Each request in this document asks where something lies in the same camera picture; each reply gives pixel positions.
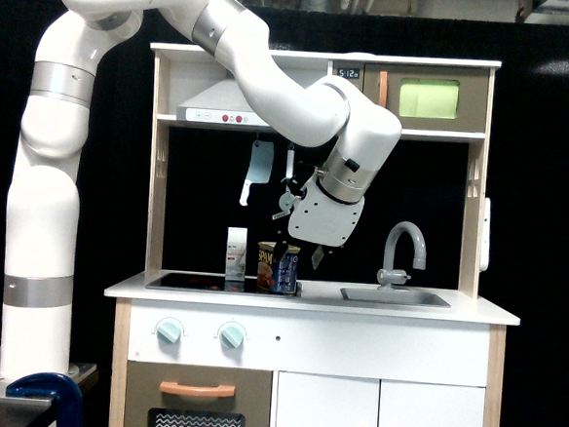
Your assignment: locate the white milk carton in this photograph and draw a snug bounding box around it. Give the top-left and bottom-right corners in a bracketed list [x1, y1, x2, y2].
[225, 226, 248, 282]

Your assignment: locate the wooden toy kitchen frame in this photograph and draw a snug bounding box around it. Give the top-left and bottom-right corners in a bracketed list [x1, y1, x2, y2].
[106, 42, 518, 427]

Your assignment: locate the grey toy sink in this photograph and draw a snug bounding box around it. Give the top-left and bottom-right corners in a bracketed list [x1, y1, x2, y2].
[341, 288, 450, 308]

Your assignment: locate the teal knob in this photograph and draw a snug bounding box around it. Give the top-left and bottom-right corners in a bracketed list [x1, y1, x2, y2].
[218, 321, 246, 349]
[155, 317, 184, 345]

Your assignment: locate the right white cabinet door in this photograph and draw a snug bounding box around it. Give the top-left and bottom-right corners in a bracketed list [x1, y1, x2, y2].
[378, 381, 485, 427]

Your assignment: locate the blue spam can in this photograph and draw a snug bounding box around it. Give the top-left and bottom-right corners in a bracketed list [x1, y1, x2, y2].
[256, 241, 300, 292]

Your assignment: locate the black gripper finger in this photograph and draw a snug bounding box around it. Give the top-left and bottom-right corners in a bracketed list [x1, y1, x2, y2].
[273, 242, 288, 266]
[311, 245, 324, 269]

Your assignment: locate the left teal knob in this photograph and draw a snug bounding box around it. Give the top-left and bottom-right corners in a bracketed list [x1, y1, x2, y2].
[155, 317, 184, 345]

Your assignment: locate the toy oven door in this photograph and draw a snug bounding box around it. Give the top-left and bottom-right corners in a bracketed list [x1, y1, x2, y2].
[123, 361, 273, 427]

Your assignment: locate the black toy stovetop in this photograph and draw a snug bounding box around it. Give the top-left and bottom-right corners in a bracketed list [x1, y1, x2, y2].
[145, 272, 302, 296]

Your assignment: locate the blue clamp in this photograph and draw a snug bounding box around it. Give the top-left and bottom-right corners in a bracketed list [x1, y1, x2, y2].
[5, 372, 84, 427]

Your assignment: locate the toy cleaver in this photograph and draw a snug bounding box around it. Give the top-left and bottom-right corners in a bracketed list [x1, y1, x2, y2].
[240, 140, 275, 206]

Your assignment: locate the grey metal base plate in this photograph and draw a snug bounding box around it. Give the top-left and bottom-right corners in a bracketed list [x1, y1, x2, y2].
[0, 363, 98, 410]

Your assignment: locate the toy microwave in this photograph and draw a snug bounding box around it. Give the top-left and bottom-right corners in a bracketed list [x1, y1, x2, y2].
[332, 60, 490, 133]

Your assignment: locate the white cabinet door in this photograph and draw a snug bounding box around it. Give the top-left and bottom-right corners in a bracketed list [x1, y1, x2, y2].
[378, 381, 485, 427]
[275, 371, 380, 427]

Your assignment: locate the grey range hood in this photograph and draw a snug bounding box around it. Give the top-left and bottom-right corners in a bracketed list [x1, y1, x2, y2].
[176, 78, 271, 130]

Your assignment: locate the toy pizza cutter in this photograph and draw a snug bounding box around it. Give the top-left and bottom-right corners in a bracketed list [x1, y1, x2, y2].
[278, 143, 295, 217]

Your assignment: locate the left white cabinet door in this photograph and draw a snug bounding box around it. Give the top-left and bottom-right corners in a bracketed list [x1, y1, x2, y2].
[275, 371, 380, 427]

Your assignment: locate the right teal knob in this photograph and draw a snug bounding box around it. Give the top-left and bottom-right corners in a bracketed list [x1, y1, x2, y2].
[218, 321, 246, 349]

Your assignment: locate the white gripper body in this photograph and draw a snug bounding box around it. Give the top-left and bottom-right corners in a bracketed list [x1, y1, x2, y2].
[287, 167, 364, 247]

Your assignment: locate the grey toy faucet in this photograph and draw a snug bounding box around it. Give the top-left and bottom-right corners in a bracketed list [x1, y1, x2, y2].
[375, 219, 431, 294]

